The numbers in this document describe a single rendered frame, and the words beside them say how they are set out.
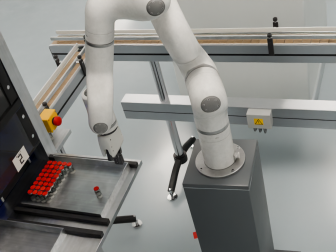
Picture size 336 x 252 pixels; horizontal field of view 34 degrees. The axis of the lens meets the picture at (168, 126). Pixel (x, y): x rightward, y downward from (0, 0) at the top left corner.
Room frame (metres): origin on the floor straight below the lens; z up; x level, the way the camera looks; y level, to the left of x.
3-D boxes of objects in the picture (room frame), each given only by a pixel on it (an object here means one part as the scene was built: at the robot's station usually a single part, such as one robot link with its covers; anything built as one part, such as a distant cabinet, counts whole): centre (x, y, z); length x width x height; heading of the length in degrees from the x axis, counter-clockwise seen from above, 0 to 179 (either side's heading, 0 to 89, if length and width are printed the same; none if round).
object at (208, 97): (1.50, -0.15, 1.16); 0.19 x 0.12 x 0.24; 178
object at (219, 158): (1.53, -0.16, 0.95); 0.19 x 0.19 x 0.18
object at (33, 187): (1.65, 0.53, 0.90); 0.18 x 0.02 x 0.05; 150
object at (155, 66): (2.44, -0.02, 0.46); 0.09 x 0.09 x 0.77; 61
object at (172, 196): (2.44, -0.02, 0.07); 0.50 x 0.08 x 0.14; 151
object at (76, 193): (1.58, 0.40, 0.90); 0.34 x 0.26 x 0.04; 60
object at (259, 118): (2.13, -0.45, 0.50); 0.12 x 0.05 x 0.09; 61
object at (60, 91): (2.23, 0.46, 0.92); 0.69 x 0.15 x 0.16; 151
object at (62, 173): (1.62, 0.47, 0.90); 0.18 x 0.02 x 0.05; 150
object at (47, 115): (1.91, 0.48, 1.00); 0.08 x 0.07 x 0.07; 61
